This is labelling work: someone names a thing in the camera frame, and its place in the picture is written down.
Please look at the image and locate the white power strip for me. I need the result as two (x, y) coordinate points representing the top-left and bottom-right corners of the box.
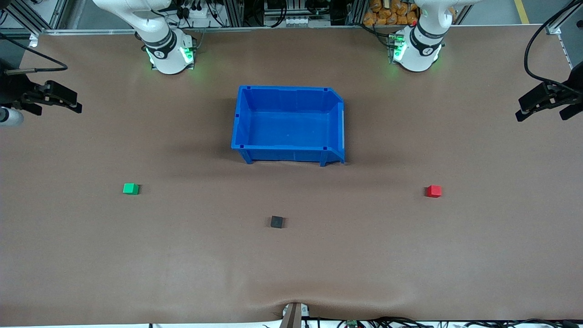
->
(180, 0), (211, 21)

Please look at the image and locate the orange objects pile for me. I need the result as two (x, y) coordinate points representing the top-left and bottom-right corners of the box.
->
(363, 0), (419, 26)

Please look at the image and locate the blue plastic storage bin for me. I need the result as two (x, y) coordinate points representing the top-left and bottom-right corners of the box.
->
(231, 85), (346, 167)

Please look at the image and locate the brown table mat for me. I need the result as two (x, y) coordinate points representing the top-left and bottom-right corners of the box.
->
(0, 25), (583, 326)

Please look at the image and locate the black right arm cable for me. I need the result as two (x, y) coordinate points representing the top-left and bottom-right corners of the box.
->
(0, 33), (69, 76)

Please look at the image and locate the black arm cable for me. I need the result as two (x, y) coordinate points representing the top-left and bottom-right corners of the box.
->
(0, 33), (69, 76)
(524, 0), (583, 88)

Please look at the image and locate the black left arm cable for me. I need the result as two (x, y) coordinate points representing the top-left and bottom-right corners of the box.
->
(524, 0), (583, 88)

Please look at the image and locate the aluminium frame profile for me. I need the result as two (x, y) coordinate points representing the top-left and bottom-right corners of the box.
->
(544, 0), (577, 36)
(0, 0), (69, 35)

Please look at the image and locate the aluminium table edge rail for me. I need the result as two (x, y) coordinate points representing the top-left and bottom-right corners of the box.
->
(0, 23), (561, 37)

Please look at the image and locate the black cable bundle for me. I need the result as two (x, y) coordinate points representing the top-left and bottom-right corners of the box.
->
(314, 316), (583, 328)

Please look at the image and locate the brown camera mount post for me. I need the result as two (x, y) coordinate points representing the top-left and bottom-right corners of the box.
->
(279, 302), (311, 328)

